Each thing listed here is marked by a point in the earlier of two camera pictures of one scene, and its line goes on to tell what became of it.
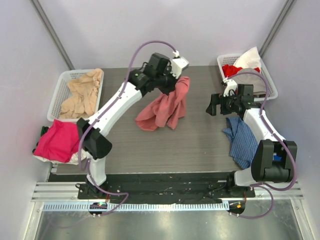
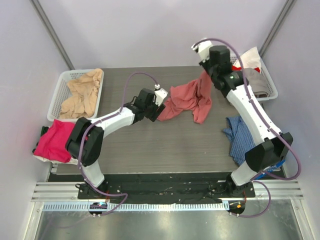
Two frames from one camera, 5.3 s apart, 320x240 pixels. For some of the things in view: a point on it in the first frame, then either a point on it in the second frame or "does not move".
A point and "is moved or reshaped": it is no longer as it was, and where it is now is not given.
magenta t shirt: (60, 142) does not move
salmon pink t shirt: (165, 109) is moved or reshaped
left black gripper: (169, 85) → (155, 114)
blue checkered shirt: (243, 141) does not move
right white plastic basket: (273, 92) does not move
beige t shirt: (81, 102) does not move
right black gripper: (224, 104) → (208, 69)
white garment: (251, 59) does not move
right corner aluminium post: (280, 20) does not move
